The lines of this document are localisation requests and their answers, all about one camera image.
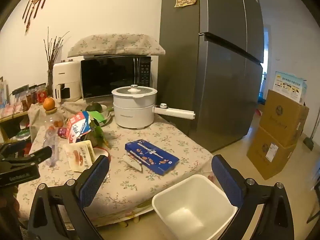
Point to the orange fruit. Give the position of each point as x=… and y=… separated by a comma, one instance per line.
x=48, y=103

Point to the dried branches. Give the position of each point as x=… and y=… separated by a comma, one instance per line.
x=53, y=52

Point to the small white snack packet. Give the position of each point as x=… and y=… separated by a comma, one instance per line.
x=77, y=155

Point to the white plastic bin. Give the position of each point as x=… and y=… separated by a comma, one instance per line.
x=192, y=205

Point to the white bowl with red rim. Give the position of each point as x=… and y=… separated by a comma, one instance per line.
x=102, y=153

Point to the red wall hanging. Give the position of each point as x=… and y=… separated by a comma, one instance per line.
x=37, y=0

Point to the white electric pot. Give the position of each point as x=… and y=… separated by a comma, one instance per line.
x=132, y=110

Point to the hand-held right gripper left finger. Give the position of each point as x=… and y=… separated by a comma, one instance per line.
x=95, y=180

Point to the green wrapper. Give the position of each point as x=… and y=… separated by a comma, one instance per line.
x=96, y=117

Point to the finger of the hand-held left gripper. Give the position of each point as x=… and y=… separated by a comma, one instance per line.
x=11, y=148
x=40, y=154

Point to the plate with green fruit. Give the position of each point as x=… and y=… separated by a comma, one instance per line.
x=108, y=115

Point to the dark green avocado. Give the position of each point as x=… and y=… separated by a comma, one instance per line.
x=93, y=107

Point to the wooden shelf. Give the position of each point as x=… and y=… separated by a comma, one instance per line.
x=10, y=127

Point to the black microwave oven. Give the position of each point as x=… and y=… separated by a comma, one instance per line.
x=107, y=76

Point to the light blue printed box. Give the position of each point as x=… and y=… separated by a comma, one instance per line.
x=287, y=85

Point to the white air fryer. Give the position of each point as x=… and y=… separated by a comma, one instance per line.
x=66, y=75

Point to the red white blue snack bag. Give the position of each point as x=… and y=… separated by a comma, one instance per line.
x=78, y=127

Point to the clear container with eggs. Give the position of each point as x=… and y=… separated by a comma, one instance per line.
x=56, y=120

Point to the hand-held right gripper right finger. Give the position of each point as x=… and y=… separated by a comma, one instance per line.
x=226, y=182

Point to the grey refrigerator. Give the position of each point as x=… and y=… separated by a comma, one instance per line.
x=212, y=67

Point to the crushed clear plastic bottle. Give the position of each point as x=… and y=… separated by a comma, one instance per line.
x=51, y=145

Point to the blue flat box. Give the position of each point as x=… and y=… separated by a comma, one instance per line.
x=152, y=156

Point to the row of spice jars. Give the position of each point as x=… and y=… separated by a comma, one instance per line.
x=40, y=95

